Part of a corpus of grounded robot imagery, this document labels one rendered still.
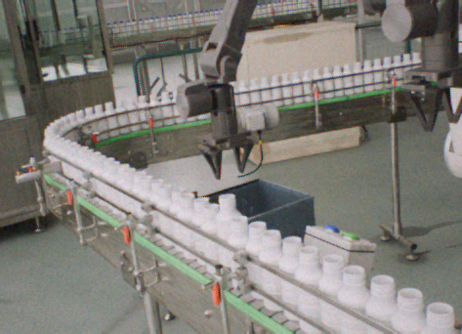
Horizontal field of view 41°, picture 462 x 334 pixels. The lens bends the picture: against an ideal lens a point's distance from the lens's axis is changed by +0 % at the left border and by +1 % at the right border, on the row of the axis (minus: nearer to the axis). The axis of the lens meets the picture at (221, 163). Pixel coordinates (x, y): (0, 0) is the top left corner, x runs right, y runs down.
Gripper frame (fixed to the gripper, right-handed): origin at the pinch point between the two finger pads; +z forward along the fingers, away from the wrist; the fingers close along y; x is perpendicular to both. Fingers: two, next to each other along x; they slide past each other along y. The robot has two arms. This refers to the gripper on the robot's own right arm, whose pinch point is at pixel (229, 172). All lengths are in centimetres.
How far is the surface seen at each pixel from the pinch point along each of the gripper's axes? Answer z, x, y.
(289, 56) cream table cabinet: 27, -332, -282
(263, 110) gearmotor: 22, -138, -109
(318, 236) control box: 14.1, 16.6, -10.8
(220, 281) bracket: 17.3, 13.5, 13.2
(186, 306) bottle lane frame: 37.6, -16.1, 7.3
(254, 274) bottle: 19.1, 12.9, 4.4
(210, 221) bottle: 11.8, -4.4, 3.8
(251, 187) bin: 33, -69, -51
